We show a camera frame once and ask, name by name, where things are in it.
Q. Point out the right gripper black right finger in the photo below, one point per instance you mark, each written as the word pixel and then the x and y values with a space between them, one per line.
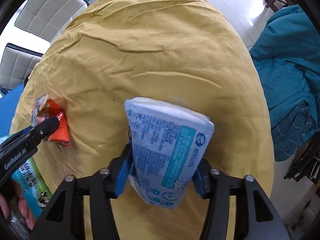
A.
pixel 255 215

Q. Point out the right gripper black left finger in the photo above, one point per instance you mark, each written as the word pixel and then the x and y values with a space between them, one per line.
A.
pixel 63 216

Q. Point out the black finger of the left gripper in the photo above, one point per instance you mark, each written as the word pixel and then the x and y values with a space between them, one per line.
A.
pixel 37 132

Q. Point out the orange panda snack bag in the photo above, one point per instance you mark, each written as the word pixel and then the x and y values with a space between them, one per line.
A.
pixel 44 108

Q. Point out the blue white tissue pack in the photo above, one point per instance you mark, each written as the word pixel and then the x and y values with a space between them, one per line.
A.
pixel 168 143

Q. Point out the left human hand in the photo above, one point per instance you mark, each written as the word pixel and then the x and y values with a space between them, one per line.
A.
pixel 23 207

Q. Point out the cardboard box with blue print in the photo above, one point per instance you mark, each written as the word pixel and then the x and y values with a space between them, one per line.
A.
pixel 33 187

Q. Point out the blue foam mat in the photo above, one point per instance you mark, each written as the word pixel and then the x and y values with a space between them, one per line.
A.
pixel 8 104

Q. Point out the white padded chair left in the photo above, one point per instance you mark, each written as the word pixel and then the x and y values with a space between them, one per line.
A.
pixel 16 65

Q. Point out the white padded chair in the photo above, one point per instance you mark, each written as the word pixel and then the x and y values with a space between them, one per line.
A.
pixel 16 65
pixel 48 19

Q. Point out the white padded chair right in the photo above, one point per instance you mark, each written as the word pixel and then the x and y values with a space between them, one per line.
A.
pixel 48 19

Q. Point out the teal blanket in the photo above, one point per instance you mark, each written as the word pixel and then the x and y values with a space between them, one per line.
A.
pixel 286 57

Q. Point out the yellow tablecloth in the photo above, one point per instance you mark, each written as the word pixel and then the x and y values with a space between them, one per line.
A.
pixel 183 52

